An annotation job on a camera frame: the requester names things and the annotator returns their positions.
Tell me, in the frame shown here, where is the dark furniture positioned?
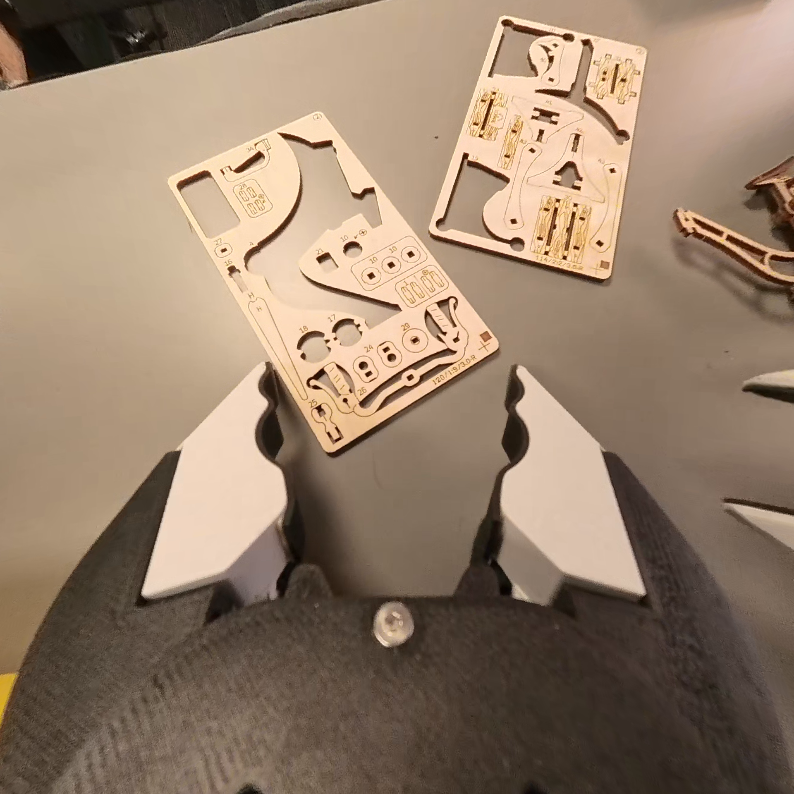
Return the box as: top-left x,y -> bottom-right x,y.
0,0 -> 206,57

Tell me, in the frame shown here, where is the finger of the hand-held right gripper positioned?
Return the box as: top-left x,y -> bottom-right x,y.
722,496 -> 794,547
742,369 -> 794,398

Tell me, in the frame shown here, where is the dark brown wooden model piece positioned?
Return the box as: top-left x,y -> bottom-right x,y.
744,158 -> 794,215

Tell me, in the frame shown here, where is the wooden parts sheet with round holes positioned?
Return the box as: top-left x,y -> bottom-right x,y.
167,112 -> 500,457

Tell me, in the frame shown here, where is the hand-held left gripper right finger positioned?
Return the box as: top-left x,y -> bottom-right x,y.
483,364 -> 647,607

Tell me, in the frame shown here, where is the wooden parts sheet with slotted blocks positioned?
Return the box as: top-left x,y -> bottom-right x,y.
428,15 -> 649,287

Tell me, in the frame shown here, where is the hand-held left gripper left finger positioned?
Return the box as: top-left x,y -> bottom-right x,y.
141,361 -> 306,607

